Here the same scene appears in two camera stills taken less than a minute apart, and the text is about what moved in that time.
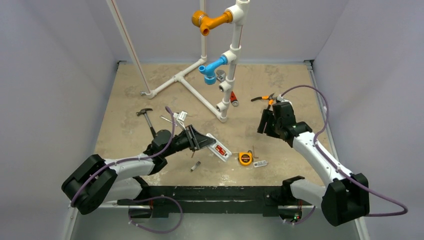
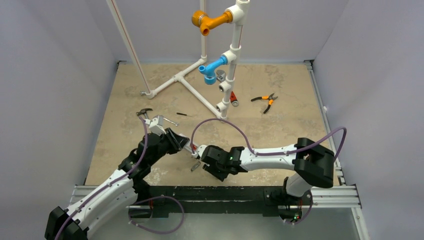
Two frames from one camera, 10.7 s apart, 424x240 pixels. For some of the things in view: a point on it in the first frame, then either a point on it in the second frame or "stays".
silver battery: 195,166 stays
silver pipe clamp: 220,75 stays
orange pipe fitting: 200,19 stays
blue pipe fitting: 209,70 stays
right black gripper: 269,120 to 205,156
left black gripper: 197,141 to 176,142
